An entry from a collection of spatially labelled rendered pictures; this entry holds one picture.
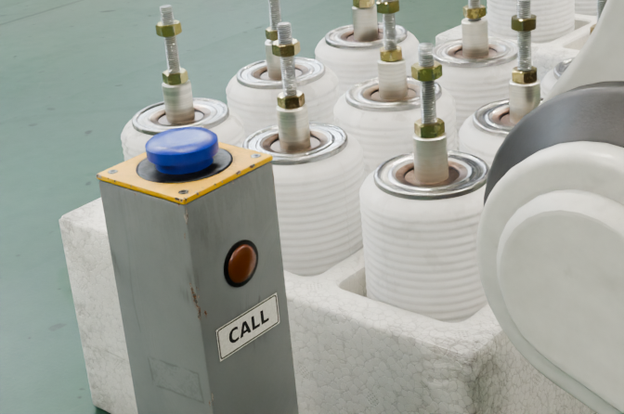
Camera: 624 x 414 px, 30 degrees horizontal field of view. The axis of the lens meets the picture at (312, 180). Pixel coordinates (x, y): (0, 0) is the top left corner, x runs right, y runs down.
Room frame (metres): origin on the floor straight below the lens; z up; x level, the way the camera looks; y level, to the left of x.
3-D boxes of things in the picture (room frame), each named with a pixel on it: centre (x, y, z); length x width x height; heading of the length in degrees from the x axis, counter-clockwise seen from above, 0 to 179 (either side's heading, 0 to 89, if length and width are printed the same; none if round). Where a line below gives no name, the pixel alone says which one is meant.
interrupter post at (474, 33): (0.95, -0.15, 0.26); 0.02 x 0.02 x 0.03
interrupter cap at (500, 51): (0.95, -0.15, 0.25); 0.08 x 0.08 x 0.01
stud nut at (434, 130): (0.70, -0.08, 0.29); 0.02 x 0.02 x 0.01; 79
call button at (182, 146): (0.60, 0.07, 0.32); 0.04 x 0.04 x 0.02
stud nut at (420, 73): (0.70, -0.08, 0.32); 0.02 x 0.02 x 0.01; 79
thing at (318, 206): (0.78, 0.01, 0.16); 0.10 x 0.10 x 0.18
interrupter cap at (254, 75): (0.94, 0.02, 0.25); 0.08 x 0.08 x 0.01
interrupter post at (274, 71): (0.94, 0.02, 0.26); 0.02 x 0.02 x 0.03
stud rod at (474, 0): (0.95, -0.15, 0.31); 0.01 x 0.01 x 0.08
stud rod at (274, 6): (0.94, 0.02, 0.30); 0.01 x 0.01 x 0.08
